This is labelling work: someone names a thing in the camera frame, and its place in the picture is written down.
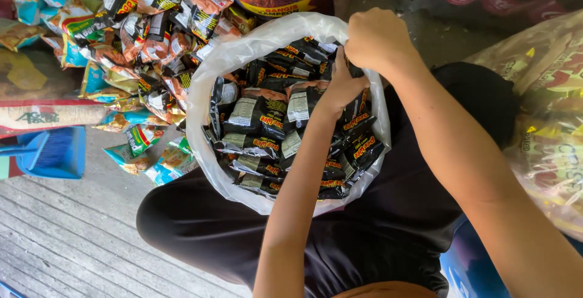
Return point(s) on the person's right fingers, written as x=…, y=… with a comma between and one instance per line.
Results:
x=353, y=43

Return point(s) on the blue dustpan with brush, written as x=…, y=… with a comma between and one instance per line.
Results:
x=57, y=152

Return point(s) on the person's black shorts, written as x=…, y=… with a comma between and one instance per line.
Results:
x=387, y=225

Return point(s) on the large bag of yellow snack packets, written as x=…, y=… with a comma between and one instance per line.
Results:
x=546, y=107

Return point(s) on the person's right hand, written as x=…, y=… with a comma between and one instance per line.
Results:
x=382, y=41

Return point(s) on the heap of mixed coloured snack packets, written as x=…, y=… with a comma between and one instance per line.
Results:
x=150, y=38

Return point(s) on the clear plastic bag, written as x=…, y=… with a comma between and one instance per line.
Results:
x=218, y=56

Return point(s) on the person's orange shirt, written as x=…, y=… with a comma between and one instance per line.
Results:
x=387, y=290

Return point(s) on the blue plastic stool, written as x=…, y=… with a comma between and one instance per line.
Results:
x=469, y=266

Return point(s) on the pile of black snack packets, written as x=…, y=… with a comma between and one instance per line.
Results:
x=262, y=116

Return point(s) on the brown and yellow sack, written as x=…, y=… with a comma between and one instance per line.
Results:
x=32, y=75

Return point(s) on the person's left hand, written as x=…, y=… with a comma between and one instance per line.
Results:
x=336, y=95

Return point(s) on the beige and red woven sack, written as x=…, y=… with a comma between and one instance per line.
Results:
x=45, y=116

